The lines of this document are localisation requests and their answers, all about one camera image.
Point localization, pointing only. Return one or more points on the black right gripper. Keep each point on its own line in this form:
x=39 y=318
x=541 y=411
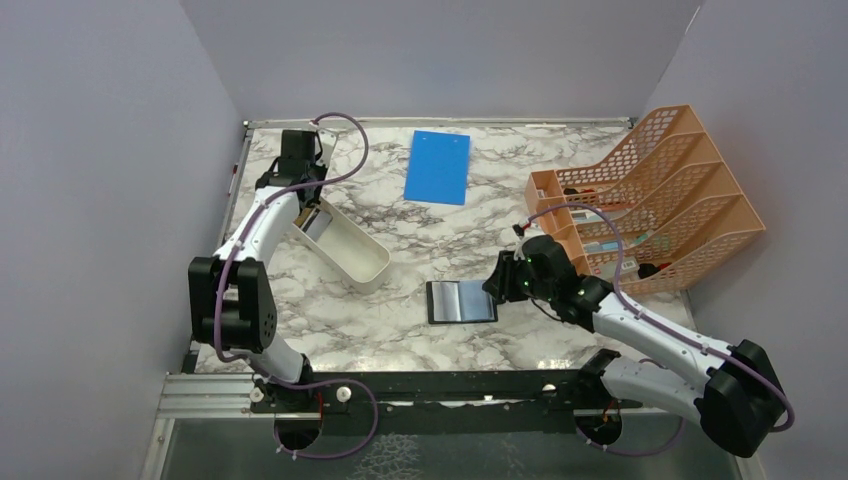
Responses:
x=500 y=284

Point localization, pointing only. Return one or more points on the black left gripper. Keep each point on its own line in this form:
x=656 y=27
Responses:
x=319 y=167

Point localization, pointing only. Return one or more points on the black leather card holder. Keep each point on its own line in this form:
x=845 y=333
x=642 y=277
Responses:
x=459 y=302

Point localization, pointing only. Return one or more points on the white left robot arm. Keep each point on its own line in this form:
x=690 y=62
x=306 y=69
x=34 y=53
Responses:
x=231 y=302

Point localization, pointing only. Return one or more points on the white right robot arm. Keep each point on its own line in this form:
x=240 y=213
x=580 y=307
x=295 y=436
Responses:
x=731 y=391

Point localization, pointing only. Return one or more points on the dark card in tray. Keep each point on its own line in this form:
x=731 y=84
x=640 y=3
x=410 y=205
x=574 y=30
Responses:
x=316 y=224

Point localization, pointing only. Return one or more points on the white oblong plastic tray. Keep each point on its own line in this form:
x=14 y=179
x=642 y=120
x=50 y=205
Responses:
x=362 y=262

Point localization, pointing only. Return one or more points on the blue flat board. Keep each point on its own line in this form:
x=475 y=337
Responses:
x=438 y=168

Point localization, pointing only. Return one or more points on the peach plastic file organizer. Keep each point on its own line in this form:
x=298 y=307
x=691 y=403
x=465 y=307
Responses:
x=663 y=196

